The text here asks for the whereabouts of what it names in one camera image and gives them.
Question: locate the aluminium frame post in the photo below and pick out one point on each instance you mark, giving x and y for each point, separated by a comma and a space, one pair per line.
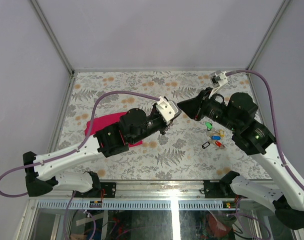
274, 23
51, 35

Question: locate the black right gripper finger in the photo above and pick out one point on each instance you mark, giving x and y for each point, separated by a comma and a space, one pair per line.
190, 105
193, 112

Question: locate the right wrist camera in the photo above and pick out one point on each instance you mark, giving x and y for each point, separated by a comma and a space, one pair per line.
219, 80

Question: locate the floral patterned table mat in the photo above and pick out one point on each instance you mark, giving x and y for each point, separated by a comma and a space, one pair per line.
176, 155

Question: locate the white perforated cable duct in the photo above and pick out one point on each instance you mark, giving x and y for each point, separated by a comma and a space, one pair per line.
78, 204

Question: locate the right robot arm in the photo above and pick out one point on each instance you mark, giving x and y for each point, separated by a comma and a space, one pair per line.
255, 139

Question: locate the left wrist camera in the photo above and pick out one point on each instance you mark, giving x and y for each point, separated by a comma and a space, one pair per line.
168, 110

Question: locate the right aluminium frame post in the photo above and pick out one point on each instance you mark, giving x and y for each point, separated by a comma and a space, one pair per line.
274, 23

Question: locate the left aluminium frame post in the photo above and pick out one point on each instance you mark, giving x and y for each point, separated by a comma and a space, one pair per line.
51, 35

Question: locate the green key tag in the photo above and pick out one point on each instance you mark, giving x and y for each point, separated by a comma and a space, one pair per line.
209, 126

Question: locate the pink folded cloth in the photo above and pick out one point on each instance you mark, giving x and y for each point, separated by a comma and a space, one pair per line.
101, 122

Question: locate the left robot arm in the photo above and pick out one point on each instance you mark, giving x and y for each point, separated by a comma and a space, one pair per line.
50, 171

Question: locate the yellow key tag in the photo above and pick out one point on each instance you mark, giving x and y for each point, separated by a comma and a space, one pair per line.
221, 133

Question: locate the red key tag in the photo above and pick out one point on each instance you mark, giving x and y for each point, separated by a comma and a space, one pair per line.
219, 144

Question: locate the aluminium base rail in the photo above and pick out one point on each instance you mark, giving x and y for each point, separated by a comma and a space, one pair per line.
112, 189

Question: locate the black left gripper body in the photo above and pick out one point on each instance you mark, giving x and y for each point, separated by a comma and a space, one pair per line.
155, 124

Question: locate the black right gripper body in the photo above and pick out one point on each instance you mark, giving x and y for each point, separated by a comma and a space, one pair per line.
211, 108

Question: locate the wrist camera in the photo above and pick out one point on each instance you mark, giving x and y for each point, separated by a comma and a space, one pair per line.
219, 80
168, 110

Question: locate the blue key tag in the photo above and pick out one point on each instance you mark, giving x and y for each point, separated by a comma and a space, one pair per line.
215, 137

